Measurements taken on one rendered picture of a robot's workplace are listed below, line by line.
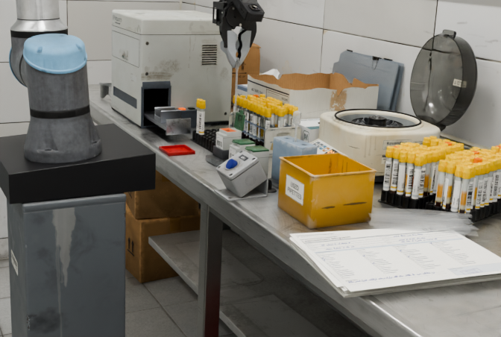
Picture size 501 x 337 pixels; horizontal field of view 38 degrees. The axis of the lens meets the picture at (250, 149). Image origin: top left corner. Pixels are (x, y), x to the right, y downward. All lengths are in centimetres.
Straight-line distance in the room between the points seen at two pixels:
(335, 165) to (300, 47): 108
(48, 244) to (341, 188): 57
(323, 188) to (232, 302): 116
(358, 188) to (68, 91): 58
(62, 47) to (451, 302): 83
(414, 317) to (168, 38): 120
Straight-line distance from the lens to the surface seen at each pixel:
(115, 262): 153
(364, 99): 201
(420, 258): 122
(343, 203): 135
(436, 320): 106
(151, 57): 202
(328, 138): 171
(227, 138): 169
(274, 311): 238
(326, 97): 194
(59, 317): 155
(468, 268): 120
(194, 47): 206
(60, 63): 144
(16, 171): 144
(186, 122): 190
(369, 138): 160
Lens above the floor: 134
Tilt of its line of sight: 14 degrees down
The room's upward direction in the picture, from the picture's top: 3 degrees clockwise
